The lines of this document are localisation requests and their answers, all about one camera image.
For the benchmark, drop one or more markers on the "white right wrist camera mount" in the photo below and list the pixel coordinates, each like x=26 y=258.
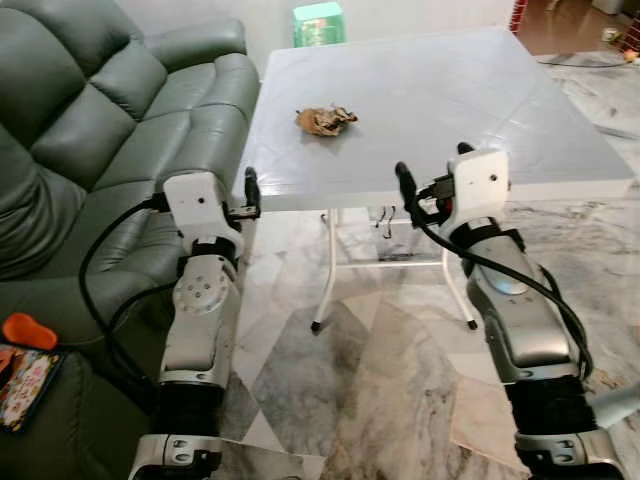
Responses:
x=480 y=185

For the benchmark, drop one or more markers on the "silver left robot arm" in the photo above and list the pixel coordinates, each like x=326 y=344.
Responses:
x=200 y=320

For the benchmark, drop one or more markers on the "crumpled brown paper trash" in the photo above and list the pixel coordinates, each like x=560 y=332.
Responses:
x=325 y=121

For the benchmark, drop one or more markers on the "white folding table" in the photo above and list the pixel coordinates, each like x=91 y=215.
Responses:
x=440 y=110

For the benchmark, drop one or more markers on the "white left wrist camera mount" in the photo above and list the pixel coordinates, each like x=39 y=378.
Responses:
x=195 y=205

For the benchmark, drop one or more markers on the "floral patterned cushion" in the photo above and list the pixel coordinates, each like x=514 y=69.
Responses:
x=28 y=385

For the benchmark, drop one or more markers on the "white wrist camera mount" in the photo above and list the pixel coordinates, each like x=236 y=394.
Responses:
x=480 y=185
x=195 y=205

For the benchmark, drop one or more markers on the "green plastic stool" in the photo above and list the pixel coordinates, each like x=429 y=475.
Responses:
x=319 y=26

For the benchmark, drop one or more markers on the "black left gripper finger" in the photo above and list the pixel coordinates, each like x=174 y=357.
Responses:
x=253 y=185

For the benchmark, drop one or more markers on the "light grey plastic object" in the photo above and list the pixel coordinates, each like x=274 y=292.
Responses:
x=615 y=408

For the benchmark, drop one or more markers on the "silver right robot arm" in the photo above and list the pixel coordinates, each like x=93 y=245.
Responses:
x=530 y=330

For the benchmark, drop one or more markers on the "orange plastic object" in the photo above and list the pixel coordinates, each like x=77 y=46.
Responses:
x=27 y=331

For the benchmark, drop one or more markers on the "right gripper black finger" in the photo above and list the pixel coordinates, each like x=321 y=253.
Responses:
x=404 y=180
x=465 y=149

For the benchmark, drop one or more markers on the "grey-green leather sofa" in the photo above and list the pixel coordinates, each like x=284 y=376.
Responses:
x=90 y=110

